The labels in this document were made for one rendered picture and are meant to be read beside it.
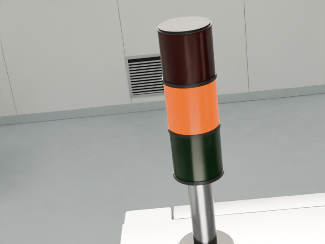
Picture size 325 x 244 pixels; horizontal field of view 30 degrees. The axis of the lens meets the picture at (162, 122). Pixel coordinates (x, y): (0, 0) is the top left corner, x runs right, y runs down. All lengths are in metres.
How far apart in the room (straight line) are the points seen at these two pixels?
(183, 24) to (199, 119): 0.09
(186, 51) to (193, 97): 0.04
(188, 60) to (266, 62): 5.72
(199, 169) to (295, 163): 4.56
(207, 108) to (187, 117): 0.02
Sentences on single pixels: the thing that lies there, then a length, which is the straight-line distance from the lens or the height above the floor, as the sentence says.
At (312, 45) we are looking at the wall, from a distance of 6.28.
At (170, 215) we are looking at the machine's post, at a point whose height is 2.10.
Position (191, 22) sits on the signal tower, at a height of 2.35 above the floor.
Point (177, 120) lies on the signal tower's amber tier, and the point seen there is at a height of 2.27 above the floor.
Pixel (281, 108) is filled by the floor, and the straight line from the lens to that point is 6.14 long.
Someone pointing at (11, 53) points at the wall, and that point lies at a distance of 6.32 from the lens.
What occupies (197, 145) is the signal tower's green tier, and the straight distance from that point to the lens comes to 0.56.
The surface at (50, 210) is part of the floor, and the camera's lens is 4.89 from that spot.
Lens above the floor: 2.50
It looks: 24 degrees down
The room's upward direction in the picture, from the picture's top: 7 degrees counter-clockwise
